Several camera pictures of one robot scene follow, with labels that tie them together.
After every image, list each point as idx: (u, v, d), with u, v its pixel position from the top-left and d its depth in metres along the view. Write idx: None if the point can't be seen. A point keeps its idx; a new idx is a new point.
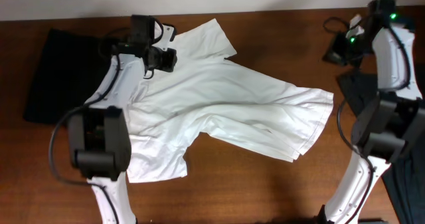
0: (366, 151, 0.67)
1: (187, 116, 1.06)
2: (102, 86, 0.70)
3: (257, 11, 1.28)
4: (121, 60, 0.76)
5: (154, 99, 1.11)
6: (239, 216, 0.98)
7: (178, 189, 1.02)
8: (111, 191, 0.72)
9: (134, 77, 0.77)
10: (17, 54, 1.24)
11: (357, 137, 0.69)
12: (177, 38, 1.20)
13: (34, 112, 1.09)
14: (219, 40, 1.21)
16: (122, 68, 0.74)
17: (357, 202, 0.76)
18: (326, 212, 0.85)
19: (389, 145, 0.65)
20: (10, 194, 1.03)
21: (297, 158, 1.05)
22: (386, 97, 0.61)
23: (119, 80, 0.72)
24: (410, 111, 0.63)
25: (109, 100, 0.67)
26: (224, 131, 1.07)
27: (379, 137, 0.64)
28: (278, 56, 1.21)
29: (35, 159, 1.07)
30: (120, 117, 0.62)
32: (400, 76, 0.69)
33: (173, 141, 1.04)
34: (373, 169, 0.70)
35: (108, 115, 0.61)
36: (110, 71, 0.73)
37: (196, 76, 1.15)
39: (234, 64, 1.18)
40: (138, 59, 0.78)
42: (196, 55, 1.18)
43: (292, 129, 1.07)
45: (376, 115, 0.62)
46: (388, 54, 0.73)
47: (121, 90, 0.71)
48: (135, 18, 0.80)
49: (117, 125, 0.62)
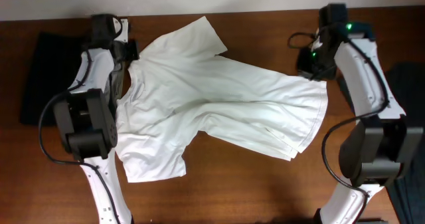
0: (360, 182, 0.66)
1: (185, 115, 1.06)
2: (78, 76, 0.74)
3: (256, 11, 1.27)
4: (91, 54, 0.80)
5: (151, 97, 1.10)
6: (239, 216, 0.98)
7: (178, 189, 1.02)
8: (103, 172, 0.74)
9: (103, 69, 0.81)
10: (16, 54, 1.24)
11: (348, 169, 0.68)
12: (167, 36, 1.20)
13: (36, 112, 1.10)
14: (210, 36, 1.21)
16: (93, 60, 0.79)
17: (353, 217, 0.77)
18: (323, 219, 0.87)
19: (384, 171, 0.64)
20: (11, 195, 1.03)
21: (295, 157, 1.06)
22: (371, 123, 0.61)
23: (92, 69, 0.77)
24: (396, 129, 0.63)
25: (87, 86, 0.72)
26: (222, 129, 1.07)
27: (373, 164, 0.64)
28: (275, 56, 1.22)
29: (33, 158, 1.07)
30: (100, 96, 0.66)
32: (377, 96, 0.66)
33: (171, 140, 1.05)
34: (367, 194, 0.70)
35: (89, 96, 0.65)
36: (82, 64, 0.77)
37: (191, 74, 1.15)
39: (228, 59, 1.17)
40: (105, 51, 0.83)
42: (187, 53, 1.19)
43: (289, 127, 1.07)
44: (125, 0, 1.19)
45: (368, 143, 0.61)
46: (356, 74, 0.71)
47: (97, 79, 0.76)
48: (95, 18, 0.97)
49: (100, 105, 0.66)
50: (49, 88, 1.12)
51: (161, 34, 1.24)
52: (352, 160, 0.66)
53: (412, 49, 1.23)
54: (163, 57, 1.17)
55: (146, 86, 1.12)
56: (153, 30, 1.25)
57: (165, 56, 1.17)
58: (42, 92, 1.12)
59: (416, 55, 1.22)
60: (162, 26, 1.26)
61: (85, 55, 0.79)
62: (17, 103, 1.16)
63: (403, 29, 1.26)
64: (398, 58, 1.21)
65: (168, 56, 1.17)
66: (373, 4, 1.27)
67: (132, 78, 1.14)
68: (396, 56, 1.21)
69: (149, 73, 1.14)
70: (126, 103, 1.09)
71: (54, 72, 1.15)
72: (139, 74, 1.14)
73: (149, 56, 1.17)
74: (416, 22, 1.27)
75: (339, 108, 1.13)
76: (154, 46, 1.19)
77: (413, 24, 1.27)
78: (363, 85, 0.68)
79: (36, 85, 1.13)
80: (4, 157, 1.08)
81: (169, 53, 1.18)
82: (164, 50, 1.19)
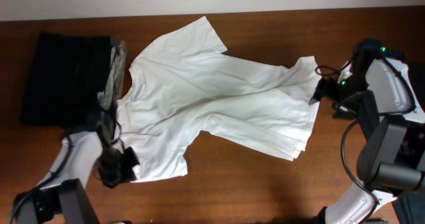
0: (372, 186, 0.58)
1: (187, 115, 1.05)
2: (57, 165, 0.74)
3: (255, 12, 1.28)
4: (72, 139, 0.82)
5: (153, 96, 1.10)
6: (240, 217, 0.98)
7: (178, 189, 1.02)
8: None
9: (86, 151, 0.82)
10: (14, 52, 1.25)
11: (363, 171, 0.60)
12: (168, 36, 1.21)
13: (29, 112, 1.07)
14: (210, 37, 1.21)
16: (74, 144, 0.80)
17: (358, 220, 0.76)
18: (326, 219, 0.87)
19: (402, 181, 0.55)
20: (8, 195, 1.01)
21: (298, 157, 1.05)
22: (394, 121, 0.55)
23: (72, 157, 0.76)
24: (420, 137, 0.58)
25: (64, 176, 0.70)
26: (224, 127, 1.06)
27: (392, 173, 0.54)
28: (275, 54, 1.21)
29: (30, 157, 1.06)
30: (70, 189, 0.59)
32: (404, 101, 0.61)
33: (174, 139, 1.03)
34: (377, 201, 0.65)
35: (64, 189, 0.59)
36: (63, 151, 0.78)
37: (193, 73, 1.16)
39: (228, 56, 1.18)
40: (92, 134, 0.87)
42: (186, 52, 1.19)
43: (293, 109, 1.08)
44: (126, 0, 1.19)
45: (386, 143, 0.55)
46: (385, 85, 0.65)
47: (78, 163, 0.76)
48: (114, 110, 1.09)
49: (70, 198, 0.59)
50: (45, 87, 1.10)
51: (161, 34, 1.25)
52: (368, 162, 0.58)
53: (414, 49, 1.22)
54: (163, 57, 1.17)
55: (147, 86, 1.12)
56: (153, 30, 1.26)
57: (165, 56, 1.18)
58: (37, 90, 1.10)
59: (417, 55, 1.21)
60: (161, 26, 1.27)
61: (66, 141, 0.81)
62: (15, 103, 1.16)
63: (401, 29, 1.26)
64: None
65: (167, 56, 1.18)
66: (372, 4, 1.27)
67: (133, 79, 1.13)
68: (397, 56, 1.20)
69: (149, 73, 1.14)
70: (127, 104, 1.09)
71: (49, 70, 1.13)
72: (140, 75, 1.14)
73: (150, 56, 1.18)
74: (414, 23, 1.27)
75: None
76: (154, 46, 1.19)
77: (413, 23, 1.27)
78: (393, 93, 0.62)
79: (31, 84, 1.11)
80: (3, 157, 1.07)
81: (169, 53, 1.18)
82: (165, 50, 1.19)
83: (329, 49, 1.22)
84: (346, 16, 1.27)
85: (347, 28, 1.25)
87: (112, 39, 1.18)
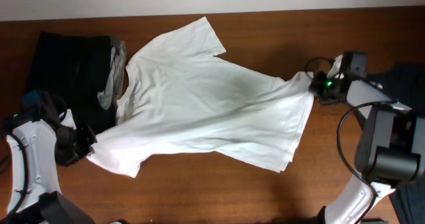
0: (371, 177, 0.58)
1: (182, 118, 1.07)
2: (17, 176, 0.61)
3: (255, 12, 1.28)
4: (20, 136, 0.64)
5: (147, 93, 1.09)
6: (239, 217, 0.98)
7: (178, 187, 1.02)
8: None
9: (46, 145, 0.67)
10: (15, 52, 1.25)
11: (360, 163, 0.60)
12: (167, 36, 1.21)
13: None
14: (209, 38, 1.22)
16: (26, 144, 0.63)
17: (357, 216, 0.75)
18: (325, 218, 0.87)
19: (398, 170, 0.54)
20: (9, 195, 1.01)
21: (285, 169, 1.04)
22: (382, 108, 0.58)
23: (30, 161, 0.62)
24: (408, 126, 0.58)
25: (35, 191, 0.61)
26: (208, 131, 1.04)
27: (387, 160, 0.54)
28: (274, 55, 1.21)
29: None
30: (56, 200, 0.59)
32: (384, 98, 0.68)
33: (155, 145, 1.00)
34: (376, 193, 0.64)
35: (46, 203, 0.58)
36: (16, 156, 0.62)
37: (188, 76, 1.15)
39: (226, 62, 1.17)
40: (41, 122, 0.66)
42: (186, 52, 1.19)
43: (279, 122, 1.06)
44: None
45: (378, 128, 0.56)
46: (366, 90, 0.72)
47: (40, 164, 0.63)
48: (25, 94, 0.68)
49: (57, 211, 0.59)
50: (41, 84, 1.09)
51: (161, 33, 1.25)
52: (366, 151, 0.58)
53: (412, 49, 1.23)
54: (162, 56, 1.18)
55: (144, 84, 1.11)
56: (154, 30, 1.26)
57: (165, 56, 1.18)
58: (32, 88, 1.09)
59: (416, 56, 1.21)
60: (161, 26, 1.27)
61: (14, 141, 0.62)
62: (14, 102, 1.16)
63: (400, 30, 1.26)
64: (397, 59, 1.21)
65: (167, 56, 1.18)
66: (371, 4, 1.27)
67: (131, 77, 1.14)
68: (395, 58, 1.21)
69: (146, 70, 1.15)
70: (126, 102, 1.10)
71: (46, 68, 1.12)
72: (137, 73, 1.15)
73: (149, 55, 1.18)
74: (414, 23, 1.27)
75: (339, 108, 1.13)
76: (154, 44, 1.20)
77: (412, 22, 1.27)
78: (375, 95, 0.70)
79: (29, 81, 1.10)
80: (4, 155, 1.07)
81: (169, 52, 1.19)
82: (164, 50, 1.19)
83: (328, 48, 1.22)
84: (346, 17, 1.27)
85: (346, 28, 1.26)
87: (111, 40, 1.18)
